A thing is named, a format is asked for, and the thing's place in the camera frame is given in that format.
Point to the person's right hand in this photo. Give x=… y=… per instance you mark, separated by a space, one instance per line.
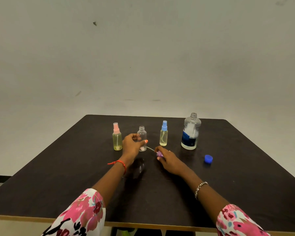
x=172 y=164

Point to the person's left hand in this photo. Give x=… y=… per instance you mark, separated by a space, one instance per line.
x=129 y=149

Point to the person's left thumb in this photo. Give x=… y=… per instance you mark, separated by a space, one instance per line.
x=142 y=143

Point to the person's right thumb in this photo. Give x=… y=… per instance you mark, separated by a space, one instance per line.
x=160 y=160

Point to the purple spray cap with tube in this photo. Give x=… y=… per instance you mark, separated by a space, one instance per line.
x=159 y=154

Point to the small clear bottle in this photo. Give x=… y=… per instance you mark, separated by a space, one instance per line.
x=142 y=132

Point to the person's left forearm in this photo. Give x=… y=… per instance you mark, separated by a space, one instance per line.
x=110 y=181

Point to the person's right forearm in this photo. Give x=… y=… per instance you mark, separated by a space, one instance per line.
x=206 y=194

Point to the blue-capped spray bottle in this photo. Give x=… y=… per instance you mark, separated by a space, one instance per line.
x=163 y=137

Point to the pink-capped spray bottle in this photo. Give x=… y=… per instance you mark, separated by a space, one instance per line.
x=117 y=141

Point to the large clear blue-label bottle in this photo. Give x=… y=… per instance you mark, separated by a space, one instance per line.
x=190 y=135

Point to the blue bottle cap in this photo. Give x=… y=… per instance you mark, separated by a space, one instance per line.
x=208 y=159

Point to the pink floral sleeve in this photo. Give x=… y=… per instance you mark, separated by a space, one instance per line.
x=82 y=216
x=237 y=223

